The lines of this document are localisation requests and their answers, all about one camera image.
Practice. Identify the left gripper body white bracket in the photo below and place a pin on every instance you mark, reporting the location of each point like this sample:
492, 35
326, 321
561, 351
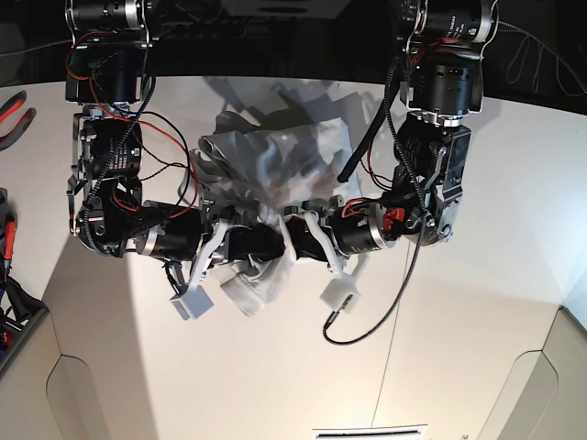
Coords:
357, 227

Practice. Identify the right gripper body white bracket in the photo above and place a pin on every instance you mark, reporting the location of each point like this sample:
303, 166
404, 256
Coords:
180, 239

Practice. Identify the white t-shirt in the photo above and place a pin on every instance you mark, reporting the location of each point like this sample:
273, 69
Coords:
278, 144

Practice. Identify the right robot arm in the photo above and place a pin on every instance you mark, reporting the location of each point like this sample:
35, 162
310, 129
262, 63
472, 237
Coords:
110, 76

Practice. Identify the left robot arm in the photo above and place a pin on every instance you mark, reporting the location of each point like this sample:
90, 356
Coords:
434, 82

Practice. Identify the tool bin at left edge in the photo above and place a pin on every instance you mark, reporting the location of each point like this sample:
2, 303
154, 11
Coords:
20, 312

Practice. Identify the white monitor stand base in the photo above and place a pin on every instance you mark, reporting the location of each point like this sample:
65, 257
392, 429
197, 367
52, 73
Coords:
327, 9

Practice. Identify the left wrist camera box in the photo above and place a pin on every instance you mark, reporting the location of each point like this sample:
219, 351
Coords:
341, 295

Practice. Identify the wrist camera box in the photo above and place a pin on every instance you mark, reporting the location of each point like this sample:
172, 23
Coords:
341, 295
192, 304

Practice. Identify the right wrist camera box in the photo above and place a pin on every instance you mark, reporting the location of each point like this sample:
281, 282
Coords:
192, 304

